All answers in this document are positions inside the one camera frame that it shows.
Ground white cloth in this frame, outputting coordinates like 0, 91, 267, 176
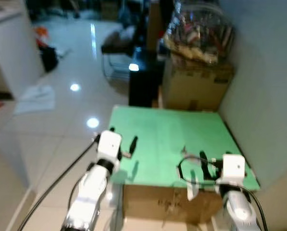
14, 85, 56, 116

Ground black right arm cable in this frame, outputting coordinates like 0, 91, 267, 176
176, 155, 269, 231

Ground brown cardboard box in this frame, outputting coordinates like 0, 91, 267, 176
162, 59, 236, 113

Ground black bag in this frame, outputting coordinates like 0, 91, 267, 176
37, 42, 60, 73

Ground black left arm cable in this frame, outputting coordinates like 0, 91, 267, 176
17, 139, 99, 231

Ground dark metal frame chair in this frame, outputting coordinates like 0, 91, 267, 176
100, 28, 135, 80

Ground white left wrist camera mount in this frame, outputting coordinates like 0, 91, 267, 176
96, 130, 123, 162

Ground green board on box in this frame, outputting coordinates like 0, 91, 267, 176
107, 105, 261, 191

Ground white cabinet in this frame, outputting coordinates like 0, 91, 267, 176
0, 4, 46, 98

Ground cardboard box under green board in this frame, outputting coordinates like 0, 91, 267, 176
123, 185, 226, 225

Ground clear plastic bag of goods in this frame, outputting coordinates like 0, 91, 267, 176
163, 2, 236, 66

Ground black box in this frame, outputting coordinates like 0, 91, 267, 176
128, 47, 164, 108

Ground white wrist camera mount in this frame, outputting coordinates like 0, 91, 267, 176
96, 130, 123, 162
215, 154, 245, 187

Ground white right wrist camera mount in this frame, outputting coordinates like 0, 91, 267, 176
215, 154, 245, 187

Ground keys with pale tag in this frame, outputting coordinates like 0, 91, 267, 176
181, 146, 201, 167

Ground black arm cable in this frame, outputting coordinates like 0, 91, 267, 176
17, 139, 99, 231
176, 155, 269, 231

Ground orange item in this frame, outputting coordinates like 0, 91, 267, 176
35, 26, 49, 41

